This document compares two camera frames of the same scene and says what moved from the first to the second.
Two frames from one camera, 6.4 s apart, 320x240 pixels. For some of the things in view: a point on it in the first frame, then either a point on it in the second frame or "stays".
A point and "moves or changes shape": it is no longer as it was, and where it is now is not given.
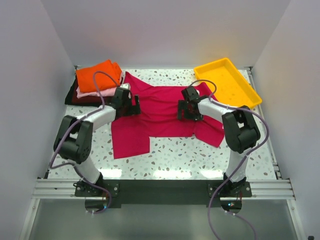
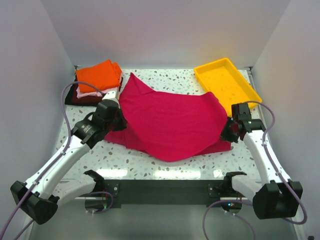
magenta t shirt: [158, 117] moves or changes shape
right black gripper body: [193, 116] → [227, 132]
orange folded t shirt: [85, 77] stays
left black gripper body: [127, 106] → [118, 123]
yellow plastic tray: [232, 88] stays
